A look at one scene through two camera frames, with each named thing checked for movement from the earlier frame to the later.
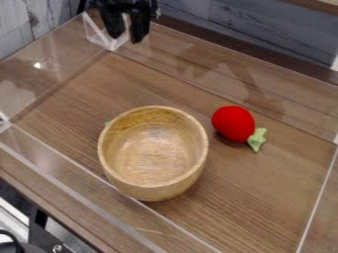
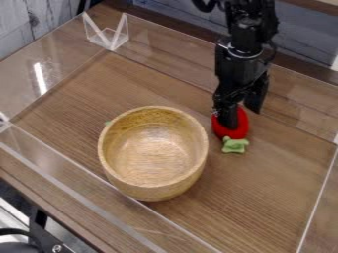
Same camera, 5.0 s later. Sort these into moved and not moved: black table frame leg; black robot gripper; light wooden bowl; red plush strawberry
Moved: red plush strawberry; black robot gripper
Not moved: light wooden bowl; black table frame leg
